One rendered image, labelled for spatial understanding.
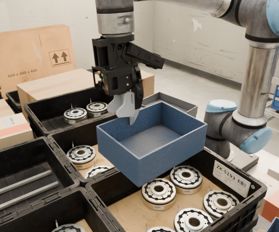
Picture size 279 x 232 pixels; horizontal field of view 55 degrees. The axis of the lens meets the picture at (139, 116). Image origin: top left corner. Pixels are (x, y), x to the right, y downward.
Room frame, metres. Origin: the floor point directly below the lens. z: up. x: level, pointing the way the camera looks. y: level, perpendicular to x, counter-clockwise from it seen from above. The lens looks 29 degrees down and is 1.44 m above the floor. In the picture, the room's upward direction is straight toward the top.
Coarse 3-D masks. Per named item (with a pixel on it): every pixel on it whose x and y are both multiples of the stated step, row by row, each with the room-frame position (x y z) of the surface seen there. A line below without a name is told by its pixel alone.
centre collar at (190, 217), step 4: (188, 216) 0.49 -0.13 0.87; (192, 216) 0.49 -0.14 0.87; (196, 216) 0.49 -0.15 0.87; (188, 220) 0.48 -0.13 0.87; (200, 220) 0.48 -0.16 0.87; (188, 224) 0.47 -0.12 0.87; (200, 224) 0.47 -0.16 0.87; (188, 228) 0.46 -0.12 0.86; (192, 228) 0.45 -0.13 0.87; (196, 228) 0.45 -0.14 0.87; (200, 228) 0.45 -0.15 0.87
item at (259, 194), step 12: (216, 156) 0.67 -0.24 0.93; (96, 180) 0.56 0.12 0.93; (252, 180) 0.56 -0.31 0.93; (264, 192) 0.51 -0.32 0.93; (240, 204) 0.47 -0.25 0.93; (252, 204) 0.49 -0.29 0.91; (108, 216) 0.44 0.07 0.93; (228, 216) 0.44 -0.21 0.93; (120, 228) 0.40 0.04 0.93; (204, 228) 0.40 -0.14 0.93; (216, 228) 0.41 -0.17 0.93
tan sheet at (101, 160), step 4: (96, 148) 0.85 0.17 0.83; (96, 152) 0.82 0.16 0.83; (96, 156) 0.80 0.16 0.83; (100, 156) 0.80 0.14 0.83; (96, 160) 0.77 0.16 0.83; (100, 160) 0.77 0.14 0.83; (104, 160) 0.77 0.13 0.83; (96, 164) 0.75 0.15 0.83; (100, 164) 0.75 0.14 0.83; (104, 164) 0.75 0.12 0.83; (108, 164) 0.75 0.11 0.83; (112, 164) 0.75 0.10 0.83; (88, 168) 0.73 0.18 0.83; (80, 172) 0.71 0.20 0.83; (84, 172) 0.71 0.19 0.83; (84, 176) 0.69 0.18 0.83
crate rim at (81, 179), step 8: (96, 120) 0.89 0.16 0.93; (72, 128) 0.83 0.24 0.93; (48, 136) 0.78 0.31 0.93; (56, 144) 0.73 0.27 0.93; (64, 160) 0.65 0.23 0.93; (72, 168) 0.61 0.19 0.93; (112, 168) 0.61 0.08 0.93; (80, 176) 0.57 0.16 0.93; (96, 176) 0.57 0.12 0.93; (80, 184) 0.56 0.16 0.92
